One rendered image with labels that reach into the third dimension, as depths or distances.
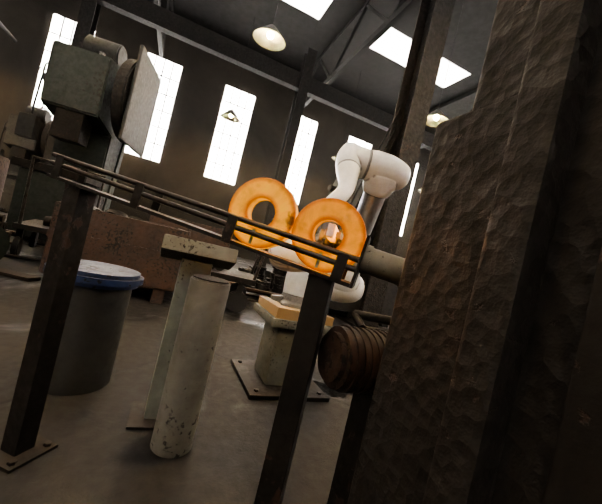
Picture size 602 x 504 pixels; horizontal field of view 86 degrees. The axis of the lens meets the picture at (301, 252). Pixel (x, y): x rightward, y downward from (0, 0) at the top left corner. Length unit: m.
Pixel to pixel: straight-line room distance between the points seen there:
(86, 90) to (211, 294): 4.78
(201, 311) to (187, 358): 0.14
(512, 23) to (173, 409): 1.08
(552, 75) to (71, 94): 5.45
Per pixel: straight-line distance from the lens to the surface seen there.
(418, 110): 4.34
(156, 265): 2.81
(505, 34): 0.50
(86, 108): 5.47
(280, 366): 1.63
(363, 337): 0.66
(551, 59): 0.39
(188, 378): 1.04
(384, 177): 1.43
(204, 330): 0.99
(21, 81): 13.74
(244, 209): 0.72
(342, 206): 0.67
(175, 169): 12.51
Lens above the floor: 0.65
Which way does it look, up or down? level
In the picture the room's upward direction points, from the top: 14 degrees clockwise
